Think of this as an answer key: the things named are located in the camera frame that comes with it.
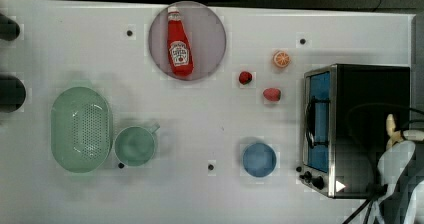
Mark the green oval colander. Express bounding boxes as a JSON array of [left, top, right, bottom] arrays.
[[51, 87, 113, 173]]

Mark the black cylinder lower left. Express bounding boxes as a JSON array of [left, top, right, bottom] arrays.
[[0, 74, 26, 113]]

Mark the blue bowl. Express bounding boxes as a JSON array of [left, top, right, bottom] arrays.
[[242, 142, 277, 178]]

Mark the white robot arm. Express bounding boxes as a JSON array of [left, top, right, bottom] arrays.
[[367, 130, 423, 224]]

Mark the black cylinder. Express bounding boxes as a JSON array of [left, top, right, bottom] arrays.
[[0, 74, 26, 113], [0, 14, 21, 41]]

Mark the plush peeled banana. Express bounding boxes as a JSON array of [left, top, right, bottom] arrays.
[[386, 114, 404, 150]]

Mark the red ketchup bottle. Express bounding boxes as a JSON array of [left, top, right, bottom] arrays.
[[167, 6, 194, 77]]

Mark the orange slice toy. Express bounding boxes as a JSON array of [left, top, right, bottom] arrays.
[[272, 51, 291, 68]]

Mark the black and steel toaster oven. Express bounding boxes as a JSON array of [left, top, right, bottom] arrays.
[[300, 64, 410, 199]]

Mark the red strawberry toy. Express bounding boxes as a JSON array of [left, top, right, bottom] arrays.
[[239, 71, 253, 85]]

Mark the black cylinder upper left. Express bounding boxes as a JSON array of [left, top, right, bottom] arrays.
[[0, 14, 21, 41]]

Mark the pink strawberry toy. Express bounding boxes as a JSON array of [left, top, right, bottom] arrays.
[[263, 88, 281, 102]]

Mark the round grey plate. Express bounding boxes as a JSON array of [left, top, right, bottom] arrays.
[[148, 1, 227, 81]]

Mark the green mug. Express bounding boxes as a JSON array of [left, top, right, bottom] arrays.
[[114, 123, 160, 167]]

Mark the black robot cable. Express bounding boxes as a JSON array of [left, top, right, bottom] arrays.
[[341, 103, 424, 224]]

